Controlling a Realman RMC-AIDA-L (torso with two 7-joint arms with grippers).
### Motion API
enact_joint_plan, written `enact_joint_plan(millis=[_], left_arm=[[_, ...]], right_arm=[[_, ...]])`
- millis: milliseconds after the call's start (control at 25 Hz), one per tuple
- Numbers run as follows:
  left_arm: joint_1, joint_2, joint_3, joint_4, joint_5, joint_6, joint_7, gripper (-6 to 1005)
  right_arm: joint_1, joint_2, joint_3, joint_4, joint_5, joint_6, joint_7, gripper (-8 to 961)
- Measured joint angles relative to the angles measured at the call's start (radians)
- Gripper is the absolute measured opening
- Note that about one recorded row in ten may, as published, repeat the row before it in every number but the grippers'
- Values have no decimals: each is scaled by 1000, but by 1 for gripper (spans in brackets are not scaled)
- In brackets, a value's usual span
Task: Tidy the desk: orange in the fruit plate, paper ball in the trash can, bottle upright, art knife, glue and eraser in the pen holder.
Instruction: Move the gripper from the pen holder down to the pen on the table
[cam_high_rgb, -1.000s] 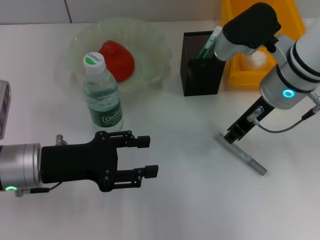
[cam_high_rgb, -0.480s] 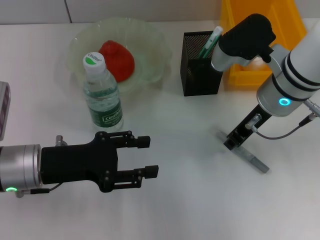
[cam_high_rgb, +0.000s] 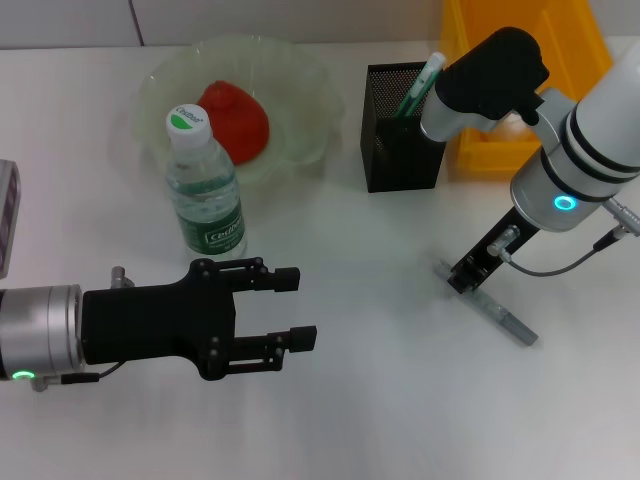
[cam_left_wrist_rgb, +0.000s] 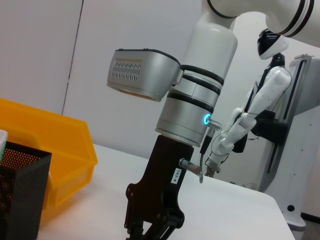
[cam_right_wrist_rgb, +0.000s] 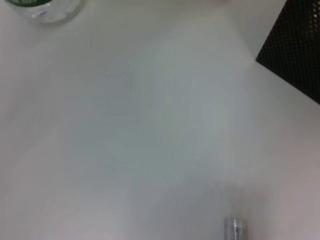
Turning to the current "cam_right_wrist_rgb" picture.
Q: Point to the clear green-label water bottle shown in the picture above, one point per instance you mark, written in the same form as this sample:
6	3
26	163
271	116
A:
50	11

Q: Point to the black mesh pen holder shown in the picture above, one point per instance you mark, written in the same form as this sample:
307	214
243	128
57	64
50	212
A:
297	50

